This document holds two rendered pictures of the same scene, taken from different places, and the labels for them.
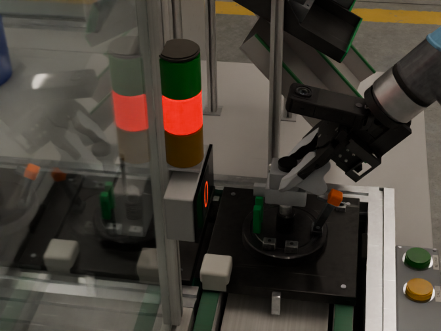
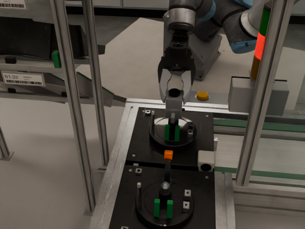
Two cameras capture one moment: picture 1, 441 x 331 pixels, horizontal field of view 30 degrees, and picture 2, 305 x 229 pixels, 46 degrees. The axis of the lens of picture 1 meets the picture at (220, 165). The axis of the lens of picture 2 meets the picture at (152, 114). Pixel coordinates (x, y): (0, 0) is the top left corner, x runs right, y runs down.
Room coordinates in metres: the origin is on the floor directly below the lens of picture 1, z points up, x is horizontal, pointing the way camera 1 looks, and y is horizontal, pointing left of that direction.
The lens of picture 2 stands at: (1.11, 0.68, 1.67)
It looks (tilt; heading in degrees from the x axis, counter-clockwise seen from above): 38 degrees down; 267
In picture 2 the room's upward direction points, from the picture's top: straight up
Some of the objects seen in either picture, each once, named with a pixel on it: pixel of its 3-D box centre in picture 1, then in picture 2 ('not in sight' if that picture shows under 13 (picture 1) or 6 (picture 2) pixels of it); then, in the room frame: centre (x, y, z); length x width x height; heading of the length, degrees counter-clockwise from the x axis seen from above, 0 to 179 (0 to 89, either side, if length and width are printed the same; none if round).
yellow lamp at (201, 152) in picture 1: (183, 140); (264, 66); (0.84, 0.05, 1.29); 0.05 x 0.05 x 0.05
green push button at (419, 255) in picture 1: (417, 259); not in sight; (0.96, -0.31, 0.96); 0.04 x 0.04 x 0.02
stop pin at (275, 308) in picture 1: (275, 303); (214, 144); (0.89, -0.08, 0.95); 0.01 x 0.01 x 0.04; 80
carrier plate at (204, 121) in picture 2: (284, 241); (172, 136); (1.01, -0.10, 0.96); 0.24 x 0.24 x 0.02; 80
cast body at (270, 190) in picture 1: (280, 178); (174, 103); (1.01, -0.09, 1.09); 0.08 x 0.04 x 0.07; 80
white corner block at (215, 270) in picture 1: (216, 272); (205, 161); (0.93, 0.01, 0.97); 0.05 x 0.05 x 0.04; 80
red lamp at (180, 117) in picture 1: (181, 107); (269, 44); (0.84, 0.05, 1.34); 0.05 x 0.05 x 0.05
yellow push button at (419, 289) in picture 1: (419, 291); (202, 96); (0.89, -0.30, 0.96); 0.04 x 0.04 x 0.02
